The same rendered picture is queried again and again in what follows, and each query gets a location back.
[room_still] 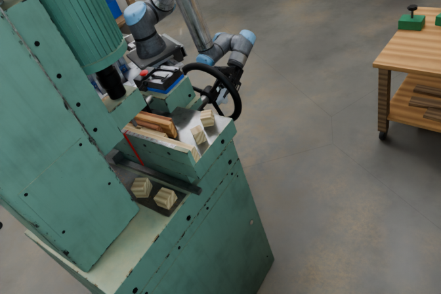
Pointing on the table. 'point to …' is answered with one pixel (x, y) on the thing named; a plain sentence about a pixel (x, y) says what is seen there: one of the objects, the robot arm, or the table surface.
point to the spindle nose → (111, 82)
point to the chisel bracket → (125, 106)
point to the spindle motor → (72, 9)
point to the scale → (148, 138)
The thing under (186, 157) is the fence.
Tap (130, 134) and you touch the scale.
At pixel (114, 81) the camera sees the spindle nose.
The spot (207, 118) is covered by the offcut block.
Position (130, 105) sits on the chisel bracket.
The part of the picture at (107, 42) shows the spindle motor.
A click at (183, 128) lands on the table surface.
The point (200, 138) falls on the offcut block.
